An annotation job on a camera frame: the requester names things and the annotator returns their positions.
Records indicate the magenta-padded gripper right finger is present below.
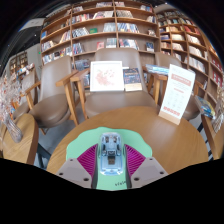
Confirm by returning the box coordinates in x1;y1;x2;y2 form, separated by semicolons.
123;143;169;190

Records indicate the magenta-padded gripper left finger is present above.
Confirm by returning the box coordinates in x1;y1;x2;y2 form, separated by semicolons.
55;143;100;190

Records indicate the transparent light blue computer mouse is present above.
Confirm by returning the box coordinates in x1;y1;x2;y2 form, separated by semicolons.
98;132;127;176

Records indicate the green wavy-edged mouse pad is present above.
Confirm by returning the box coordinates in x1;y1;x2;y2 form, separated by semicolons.
65;126;153;191

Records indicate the brown padded wooden armchair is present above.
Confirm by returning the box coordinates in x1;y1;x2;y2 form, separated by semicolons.
70;48;161;120
154;52;204;122
13;55;79;129

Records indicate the round wooden side table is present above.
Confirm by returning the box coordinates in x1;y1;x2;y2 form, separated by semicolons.
0;113;40;165
200;113;224;161

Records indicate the white red sign, wooden base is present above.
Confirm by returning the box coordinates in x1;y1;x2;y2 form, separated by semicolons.
158;63;197;126

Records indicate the glass vase with dried flowers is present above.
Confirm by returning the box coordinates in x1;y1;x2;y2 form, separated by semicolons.
210;79;224;134
0;73;24;144

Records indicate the dark blue book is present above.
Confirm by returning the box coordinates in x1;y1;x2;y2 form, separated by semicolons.
122;67;143;92

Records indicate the white square picture, red print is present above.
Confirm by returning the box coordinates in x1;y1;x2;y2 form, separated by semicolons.
89;60;125;93

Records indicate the colourful book stack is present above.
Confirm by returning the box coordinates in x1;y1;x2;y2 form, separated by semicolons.
196;95;217;120

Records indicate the light blue book stack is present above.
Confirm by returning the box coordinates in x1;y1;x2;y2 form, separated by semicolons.
145;64;171;76

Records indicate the small distant wooden bookshelf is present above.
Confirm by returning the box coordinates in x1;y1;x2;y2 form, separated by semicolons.
8;51;29;79

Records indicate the wide wooden bookshelf with books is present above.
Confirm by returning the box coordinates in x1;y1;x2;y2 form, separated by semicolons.
39;0;158;66

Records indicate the curved wooden bookshelf with books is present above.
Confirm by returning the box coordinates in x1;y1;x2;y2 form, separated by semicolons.
156;9;224;111

